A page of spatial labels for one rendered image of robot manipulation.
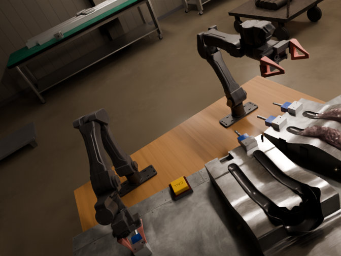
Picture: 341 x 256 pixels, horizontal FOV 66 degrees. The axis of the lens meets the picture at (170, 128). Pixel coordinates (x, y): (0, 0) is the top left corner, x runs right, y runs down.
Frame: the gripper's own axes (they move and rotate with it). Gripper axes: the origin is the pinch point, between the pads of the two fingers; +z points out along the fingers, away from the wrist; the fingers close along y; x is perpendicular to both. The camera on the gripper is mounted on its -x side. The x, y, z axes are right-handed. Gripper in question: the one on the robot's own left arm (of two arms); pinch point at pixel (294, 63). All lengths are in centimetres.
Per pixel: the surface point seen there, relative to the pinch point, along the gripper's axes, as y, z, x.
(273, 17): 176, -204, 91
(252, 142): -14.8, -7.6, 28.6
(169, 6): 188, -541, 111
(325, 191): -15.2, 23.4, 26.1
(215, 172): -32.7, -7.9, 31.0
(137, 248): -71, -3, 35
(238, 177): -27.7, -0.9, 31.8
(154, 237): -64, -6, 40
